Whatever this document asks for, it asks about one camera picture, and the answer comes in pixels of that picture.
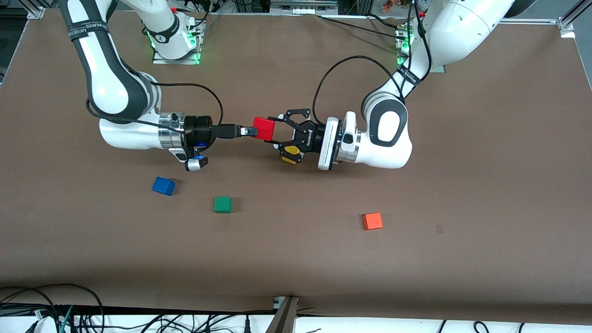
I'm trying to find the orange wooden cube block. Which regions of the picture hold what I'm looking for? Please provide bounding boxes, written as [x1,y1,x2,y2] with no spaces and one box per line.
[363,212,384,231]

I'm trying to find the red wooden cube block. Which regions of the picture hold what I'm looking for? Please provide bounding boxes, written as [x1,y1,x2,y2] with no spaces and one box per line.
[252,116,278,142]

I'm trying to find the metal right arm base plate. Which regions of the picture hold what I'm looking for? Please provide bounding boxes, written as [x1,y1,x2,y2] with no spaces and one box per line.
[152,21,201,65]

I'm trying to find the white power strip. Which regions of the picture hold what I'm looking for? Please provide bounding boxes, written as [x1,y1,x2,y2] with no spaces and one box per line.
[270,0,339,15]

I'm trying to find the long black base cable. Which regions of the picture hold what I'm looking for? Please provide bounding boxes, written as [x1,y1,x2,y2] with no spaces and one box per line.
[316,15,404,39]

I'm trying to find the aluminium table post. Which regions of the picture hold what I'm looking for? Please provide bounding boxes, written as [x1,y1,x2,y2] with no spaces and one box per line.
[265,296,299,333]

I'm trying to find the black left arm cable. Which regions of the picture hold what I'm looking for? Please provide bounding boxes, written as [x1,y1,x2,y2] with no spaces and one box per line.
[313,0,433,123]

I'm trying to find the aluminium frame rail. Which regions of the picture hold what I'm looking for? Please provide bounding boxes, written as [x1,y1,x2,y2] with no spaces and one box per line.
[502,17,592,26]

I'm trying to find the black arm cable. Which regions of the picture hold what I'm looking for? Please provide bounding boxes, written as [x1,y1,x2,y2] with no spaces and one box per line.
[85,83,224,136]
[313,0,433,123]

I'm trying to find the black looping floor cable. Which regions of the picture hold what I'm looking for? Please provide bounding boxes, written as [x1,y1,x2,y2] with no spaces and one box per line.
[0,283,105,333]

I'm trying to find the short black base cable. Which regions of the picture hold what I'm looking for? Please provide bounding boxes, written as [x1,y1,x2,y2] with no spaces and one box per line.
[367,12,401,29]

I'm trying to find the blue wooden cube block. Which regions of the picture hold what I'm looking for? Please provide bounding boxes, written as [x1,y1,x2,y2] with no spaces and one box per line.
[152,177,176,197]

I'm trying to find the teal floor cable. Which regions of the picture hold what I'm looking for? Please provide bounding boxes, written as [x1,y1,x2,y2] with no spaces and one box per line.
[59,305,74,333]

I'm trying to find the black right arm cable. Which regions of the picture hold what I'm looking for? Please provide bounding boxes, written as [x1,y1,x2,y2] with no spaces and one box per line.
[85,83,224,136]

